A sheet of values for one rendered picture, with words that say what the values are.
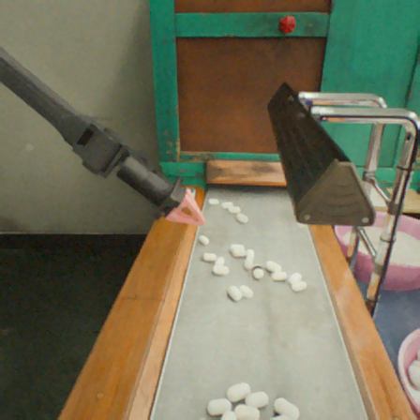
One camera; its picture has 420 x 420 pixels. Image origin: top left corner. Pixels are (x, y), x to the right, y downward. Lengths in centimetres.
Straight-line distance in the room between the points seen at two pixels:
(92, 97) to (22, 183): 67
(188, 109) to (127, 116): 90
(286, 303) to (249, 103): 63
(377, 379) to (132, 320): 40
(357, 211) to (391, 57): 84
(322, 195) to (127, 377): 39
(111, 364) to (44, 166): 175
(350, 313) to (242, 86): 72
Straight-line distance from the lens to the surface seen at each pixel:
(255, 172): 114
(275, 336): 68
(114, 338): 65
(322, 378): 64
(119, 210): 223
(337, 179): 37
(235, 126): 116
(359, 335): 69
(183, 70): 115
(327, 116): 57
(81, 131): 74
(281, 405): 57
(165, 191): 72
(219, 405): 57
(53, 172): 225
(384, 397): 61
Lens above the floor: 122
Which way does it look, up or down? 26 degrees down
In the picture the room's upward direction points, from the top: straight up
